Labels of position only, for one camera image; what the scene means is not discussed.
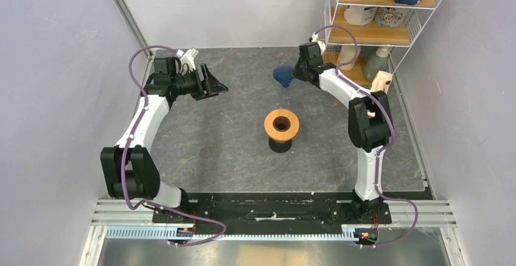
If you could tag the white bottle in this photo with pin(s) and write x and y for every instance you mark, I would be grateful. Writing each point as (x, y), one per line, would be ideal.
(347, 58)

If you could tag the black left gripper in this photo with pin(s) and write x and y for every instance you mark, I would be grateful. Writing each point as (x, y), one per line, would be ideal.
(210, 87)

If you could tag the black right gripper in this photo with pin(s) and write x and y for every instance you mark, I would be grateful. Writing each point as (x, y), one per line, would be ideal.
(297, 72)

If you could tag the blue coffee filter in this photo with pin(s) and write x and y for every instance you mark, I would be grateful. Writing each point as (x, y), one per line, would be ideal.
(283, 74)

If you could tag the white jar with label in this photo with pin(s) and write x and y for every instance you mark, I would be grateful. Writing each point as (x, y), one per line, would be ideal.
(357, 15)

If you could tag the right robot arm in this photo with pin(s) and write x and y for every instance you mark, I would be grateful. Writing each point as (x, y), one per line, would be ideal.
(370, 126)

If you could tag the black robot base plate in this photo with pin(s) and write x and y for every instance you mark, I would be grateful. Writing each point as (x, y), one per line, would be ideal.
(274, 211)

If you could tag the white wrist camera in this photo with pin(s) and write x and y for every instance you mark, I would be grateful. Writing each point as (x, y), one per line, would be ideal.
(187, 59)
(315, 39)

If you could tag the white wire shelf rack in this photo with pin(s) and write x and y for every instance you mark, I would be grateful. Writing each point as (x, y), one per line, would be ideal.
(338, 32)

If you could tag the orange coffee dripper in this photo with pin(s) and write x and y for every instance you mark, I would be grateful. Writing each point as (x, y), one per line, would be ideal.
(281, 126)

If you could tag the wooden holder block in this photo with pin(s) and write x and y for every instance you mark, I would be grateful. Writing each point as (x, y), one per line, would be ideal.
(381, 82)

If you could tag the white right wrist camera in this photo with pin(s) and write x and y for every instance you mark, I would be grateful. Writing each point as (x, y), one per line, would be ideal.
(315, 39)

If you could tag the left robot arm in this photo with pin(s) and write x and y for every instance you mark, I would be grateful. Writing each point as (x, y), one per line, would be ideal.
(128, 168)

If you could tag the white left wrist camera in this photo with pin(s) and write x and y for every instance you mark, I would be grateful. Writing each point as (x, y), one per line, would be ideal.
(187, 59)

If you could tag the green spray bottle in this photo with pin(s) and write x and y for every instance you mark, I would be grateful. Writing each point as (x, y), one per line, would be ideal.
(377, 59)

